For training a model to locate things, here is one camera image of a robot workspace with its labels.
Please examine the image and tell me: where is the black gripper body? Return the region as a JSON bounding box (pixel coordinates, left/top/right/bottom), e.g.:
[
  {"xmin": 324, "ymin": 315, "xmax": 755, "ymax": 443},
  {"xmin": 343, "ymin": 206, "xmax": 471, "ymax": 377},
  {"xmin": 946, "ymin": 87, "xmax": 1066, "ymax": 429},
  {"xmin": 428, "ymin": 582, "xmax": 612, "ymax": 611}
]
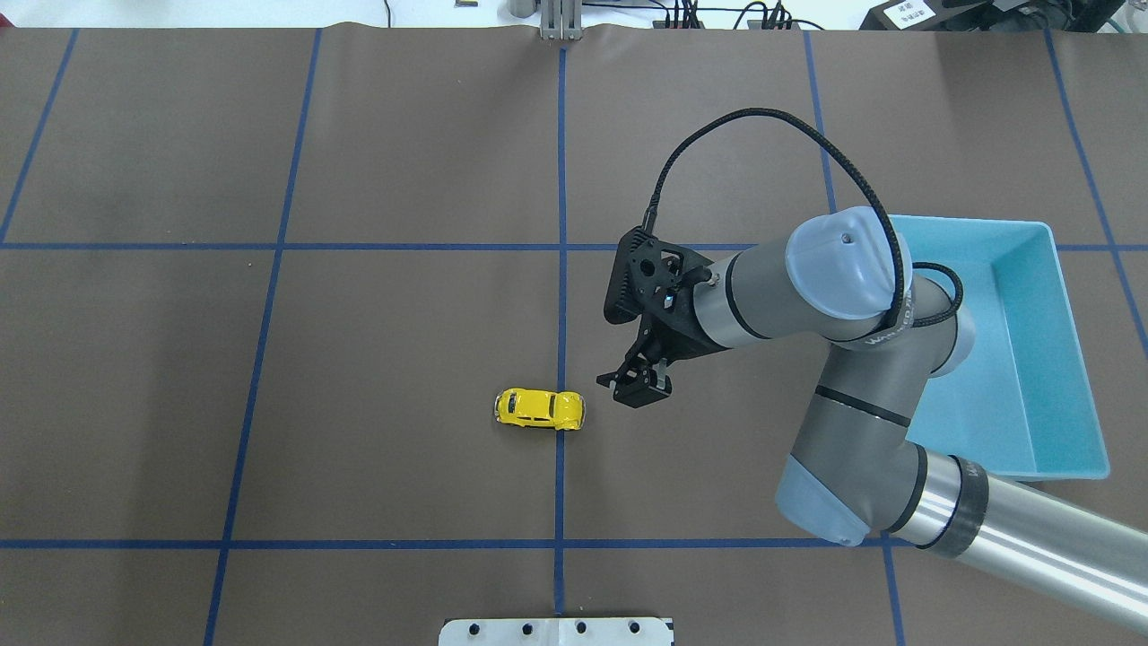
[{"xmin": 634, "ymin": 305, "xmax": 718, "ymax": 368}]

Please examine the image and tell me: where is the yellow beetle toy car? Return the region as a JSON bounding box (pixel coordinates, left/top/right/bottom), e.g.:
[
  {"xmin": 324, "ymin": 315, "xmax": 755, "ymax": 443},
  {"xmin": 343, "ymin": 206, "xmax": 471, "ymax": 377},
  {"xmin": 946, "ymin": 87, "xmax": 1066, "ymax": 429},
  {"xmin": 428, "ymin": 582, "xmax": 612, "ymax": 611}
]
[{"xmin": 492, "ymin": 388, "xmax": 585, "ymax": 431}]

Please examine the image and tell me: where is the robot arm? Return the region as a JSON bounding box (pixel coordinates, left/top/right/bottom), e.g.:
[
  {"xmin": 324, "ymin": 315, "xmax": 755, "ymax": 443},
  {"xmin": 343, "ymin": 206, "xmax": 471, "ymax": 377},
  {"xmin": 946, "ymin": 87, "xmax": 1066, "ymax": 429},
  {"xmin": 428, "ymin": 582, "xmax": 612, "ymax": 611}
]
[{"xmin": 597, "ymin": 207, "xmax": 1145, "ymax": 633}]

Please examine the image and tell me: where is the light blue plastic bin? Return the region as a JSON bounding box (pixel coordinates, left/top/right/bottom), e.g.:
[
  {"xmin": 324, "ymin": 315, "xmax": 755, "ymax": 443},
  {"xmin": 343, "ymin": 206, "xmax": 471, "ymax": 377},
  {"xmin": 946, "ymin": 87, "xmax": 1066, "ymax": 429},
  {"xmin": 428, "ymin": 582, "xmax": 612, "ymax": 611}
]
[{"xmin": 892, "ymin": 215, "xmax": 1110, "ymax": 481}]

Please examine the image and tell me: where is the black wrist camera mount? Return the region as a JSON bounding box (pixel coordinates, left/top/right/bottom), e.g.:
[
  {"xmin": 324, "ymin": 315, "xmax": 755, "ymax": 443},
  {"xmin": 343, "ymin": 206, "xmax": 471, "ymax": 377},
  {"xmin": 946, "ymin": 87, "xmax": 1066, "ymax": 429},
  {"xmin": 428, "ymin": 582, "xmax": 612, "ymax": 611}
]
[{"xmin": 603, "ymin": 226, "xmax": 715, "ymax": 326}]

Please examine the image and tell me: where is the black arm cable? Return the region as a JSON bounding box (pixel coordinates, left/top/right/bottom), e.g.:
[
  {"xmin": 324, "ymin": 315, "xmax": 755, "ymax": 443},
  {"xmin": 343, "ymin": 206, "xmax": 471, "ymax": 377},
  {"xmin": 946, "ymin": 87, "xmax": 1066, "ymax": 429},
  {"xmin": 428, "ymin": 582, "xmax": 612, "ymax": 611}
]
[{"xmin": 642, "ymin": 108, "xmax": 965, "ymax": 333}]

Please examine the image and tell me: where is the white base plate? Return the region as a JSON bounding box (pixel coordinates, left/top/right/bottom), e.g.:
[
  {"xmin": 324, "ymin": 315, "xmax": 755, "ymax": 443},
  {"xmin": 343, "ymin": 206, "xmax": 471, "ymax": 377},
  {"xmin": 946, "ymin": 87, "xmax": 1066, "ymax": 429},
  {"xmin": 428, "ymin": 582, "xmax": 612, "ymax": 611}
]
[{"xmin": 439, "ymin": 616, "xmax": 676, "ymax": 645}]

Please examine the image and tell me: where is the aluminium frame post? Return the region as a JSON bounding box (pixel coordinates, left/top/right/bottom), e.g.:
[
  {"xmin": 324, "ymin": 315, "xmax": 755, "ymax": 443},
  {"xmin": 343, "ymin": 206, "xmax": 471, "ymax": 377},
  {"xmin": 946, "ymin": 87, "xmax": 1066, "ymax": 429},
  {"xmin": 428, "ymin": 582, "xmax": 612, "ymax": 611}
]
[{"xmin": 536, "ymin": 0, "xmax": 583, "ymax": 41}]

